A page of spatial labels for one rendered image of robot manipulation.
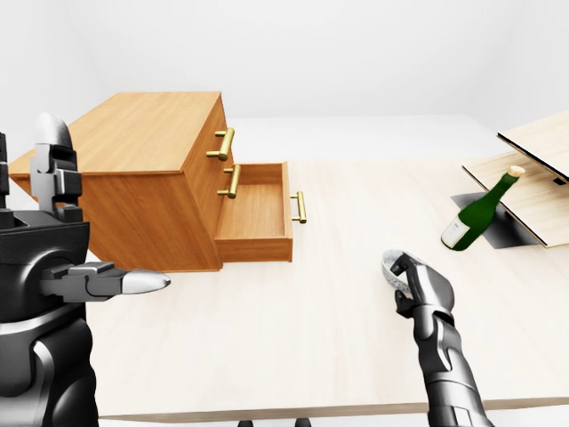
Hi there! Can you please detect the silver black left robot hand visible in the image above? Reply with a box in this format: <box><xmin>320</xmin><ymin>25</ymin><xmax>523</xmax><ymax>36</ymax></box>
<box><xmin>0</xmin><ymin>111</ymin><xmax>172</xmax><ymax>329</ymax></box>

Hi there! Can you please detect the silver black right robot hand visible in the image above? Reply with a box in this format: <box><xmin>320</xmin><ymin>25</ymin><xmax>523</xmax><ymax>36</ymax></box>
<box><xmin>389</xmin><ymin>251</ymin><xmax>456</xmax><ymax>320</ymax></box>

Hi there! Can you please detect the wooden cabinet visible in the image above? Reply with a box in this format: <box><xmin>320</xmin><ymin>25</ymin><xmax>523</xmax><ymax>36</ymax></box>
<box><xmin>8</xmin><ymin>92</ymin><xmax>232</xmax><ymax>273</ymax></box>

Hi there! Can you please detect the wooden cabinet drawer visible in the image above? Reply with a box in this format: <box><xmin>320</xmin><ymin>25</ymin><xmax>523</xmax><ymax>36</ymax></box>
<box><xmin>190</xmin><ymin>153</ymin><xmax>244</xmax><ymax>235</ymax></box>
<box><xmin>213</xmin><ymin>161</ymin><xmax>294</xmax><ymax>264</ymax></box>
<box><xmin>182</xmin><ymin>94</ymin><xmax>232</xmax><ymax>179</ymax></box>

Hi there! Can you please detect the green wine bottle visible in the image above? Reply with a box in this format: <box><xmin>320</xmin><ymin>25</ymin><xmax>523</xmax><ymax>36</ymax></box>
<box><xmin>440</xmin><ymin>165</ymin><xmax>526</xmax><ymax>253</ymax></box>

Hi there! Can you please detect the pale wooden wine rack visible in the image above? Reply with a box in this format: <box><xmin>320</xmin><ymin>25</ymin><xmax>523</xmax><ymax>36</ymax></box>
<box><xmin>450</xmin><ymin>110</ymin><xmax>569</xmax><ymax>250</ymax></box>

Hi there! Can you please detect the brass drawer handle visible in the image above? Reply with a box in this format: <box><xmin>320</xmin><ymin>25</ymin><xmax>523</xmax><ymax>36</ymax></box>
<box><xmin>205</xmin><ymin>127</ymin><xmax>236</xmax><ymax>162</ymax></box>
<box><xmin>216</xmin><ymin>164</ymin><xmax>243</xmax><ymax>199</ymax></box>
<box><xmin>289</xmin><ymin>190</ymin><xmax>308</xmax><ymax>225</ymax></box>

